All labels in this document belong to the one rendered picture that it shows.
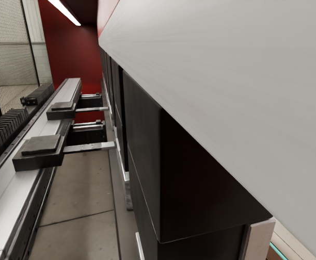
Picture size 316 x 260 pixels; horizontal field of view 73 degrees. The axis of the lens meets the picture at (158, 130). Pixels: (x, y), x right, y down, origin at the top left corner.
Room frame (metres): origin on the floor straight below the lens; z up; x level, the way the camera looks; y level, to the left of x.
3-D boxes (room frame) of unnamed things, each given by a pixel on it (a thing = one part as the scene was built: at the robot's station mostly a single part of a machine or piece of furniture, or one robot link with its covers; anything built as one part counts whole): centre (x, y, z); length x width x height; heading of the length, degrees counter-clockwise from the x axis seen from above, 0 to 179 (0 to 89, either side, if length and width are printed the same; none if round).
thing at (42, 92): (1.22, 0.68, 1.02); 0.44 x 0.06 x 0.04; 15
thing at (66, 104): (0.93, 0.35, 1.01); 0.26 x 0.12 x 0.05; 105
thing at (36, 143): (0.55, 0.25, 1.01); 0.26 x 0.12 x 0.05; 105
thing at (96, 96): (1.79, 0.81, 0.81); 0.64 x 0.08 x 0.14; 105
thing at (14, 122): (0.68, 0.53, 1.02); 0.37 x 0.06 x 0.04; 15
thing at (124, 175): (0.64, 0.10, 0.92); 0.39 x 0.06 x 0.10; 15
